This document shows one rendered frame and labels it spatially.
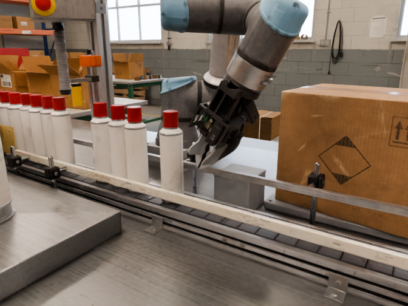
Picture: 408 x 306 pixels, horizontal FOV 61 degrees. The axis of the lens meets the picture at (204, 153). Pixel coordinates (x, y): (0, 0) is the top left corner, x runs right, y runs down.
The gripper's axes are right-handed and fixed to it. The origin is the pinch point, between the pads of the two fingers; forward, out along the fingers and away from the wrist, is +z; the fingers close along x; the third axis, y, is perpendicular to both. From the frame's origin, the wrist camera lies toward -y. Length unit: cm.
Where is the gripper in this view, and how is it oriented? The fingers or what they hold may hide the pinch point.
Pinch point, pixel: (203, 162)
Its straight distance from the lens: 73.5
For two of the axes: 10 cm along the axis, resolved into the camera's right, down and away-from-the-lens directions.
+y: -5.4, 2.4, -8.0
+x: 7.3, 6.2, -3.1
